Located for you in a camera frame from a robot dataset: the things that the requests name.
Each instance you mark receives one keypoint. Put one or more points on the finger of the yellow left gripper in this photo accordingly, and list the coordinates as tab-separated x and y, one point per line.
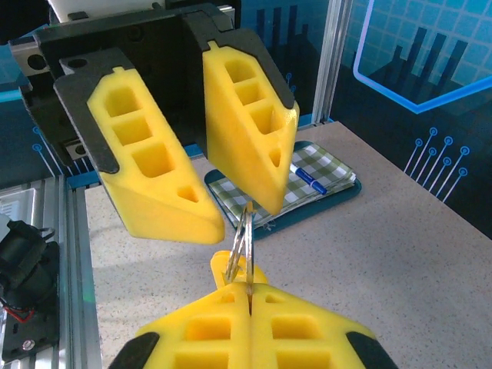
246	153
153	200

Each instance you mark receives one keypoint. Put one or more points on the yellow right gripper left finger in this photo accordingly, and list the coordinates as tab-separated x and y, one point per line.
207	338

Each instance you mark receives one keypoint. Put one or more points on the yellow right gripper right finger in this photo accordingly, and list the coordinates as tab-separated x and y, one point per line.
300	338

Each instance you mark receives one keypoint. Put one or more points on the silver metal keyring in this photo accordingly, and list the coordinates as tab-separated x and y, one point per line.
250	246

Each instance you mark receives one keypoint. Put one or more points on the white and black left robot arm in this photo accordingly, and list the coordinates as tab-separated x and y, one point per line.
23	261

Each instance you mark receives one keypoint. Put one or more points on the blue and white marker pen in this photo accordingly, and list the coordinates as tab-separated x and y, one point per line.
307	178

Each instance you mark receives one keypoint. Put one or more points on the green checkered cloth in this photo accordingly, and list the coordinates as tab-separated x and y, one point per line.
323	165

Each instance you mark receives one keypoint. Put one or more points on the teal plastic tray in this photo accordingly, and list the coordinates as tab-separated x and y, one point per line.
300	219

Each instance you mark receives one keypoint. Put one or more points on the aluminium table edge rail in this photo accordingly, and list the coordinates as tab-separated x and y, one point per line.
73	269

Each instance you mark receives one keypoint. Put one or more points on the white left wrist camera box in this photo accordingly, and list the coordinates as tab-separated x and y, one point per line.
69	7

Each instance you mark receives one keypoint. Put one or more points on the aluminium frame post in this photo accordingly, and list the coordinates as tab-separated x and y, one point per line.
332	57

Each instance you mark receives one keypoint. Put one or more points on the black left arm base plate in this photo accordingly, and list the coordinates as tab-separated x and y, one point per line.
30	334

